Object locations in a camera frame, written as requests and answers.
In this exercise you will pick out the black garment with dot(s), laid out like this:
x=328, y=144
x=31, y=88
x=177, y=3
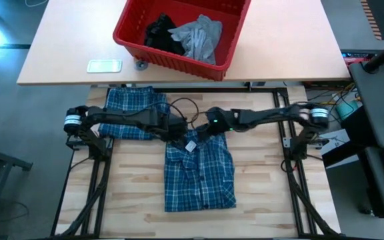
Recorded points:
x=162, y=33

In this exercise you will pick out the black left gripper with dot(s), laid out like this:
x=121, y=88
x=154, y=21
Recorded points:
x=165, y=125

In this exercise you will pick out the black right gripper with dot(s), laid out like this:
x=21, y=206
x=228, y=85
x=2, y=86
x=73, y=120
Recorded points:
x=220, y=121

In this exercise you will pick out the red electronic device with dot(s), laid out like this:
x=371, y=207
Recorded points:
x=355, y=60

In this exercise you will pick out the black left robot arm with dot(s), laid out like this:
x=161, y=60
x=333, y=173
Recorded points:
x=112, y=116

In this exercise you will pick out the red plastic laundry bin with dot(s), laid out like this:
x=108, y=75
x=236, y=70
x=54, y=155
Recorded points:
x=128, y=30

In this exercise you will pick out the blue plaid button shirt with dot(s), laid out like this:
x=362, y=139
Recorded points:
x=198, y=180

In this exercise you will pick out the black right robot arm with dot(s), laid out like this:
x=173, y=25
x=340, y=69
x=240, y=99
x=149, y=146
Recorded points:
x=278, y=115

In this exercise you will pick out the white rectangular pad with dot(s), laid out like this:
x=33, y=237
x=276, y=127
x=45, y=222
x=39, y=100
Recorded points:
x=104, y=66

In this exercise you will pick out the black aluminium table frame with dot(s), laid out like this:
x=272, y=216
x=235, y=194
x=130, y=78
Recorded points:
x=278, y=166

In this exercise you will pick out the light wood side table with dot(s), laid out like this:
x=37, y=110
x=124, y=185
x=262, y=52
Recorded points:
x=295, y=40

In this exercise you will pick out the black operator desk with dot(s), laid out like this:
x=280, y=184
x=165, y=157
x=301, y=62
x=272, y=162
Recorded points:
x=378, y=100

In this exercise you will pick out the grey garment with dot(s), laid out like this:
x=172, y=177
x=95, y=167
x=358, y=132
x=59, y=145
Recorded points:
x=198, y=38

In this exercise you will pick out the blue plaid pajama pants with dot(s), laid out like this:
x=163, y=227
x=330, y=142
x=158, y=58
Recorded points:
x=128, y=100

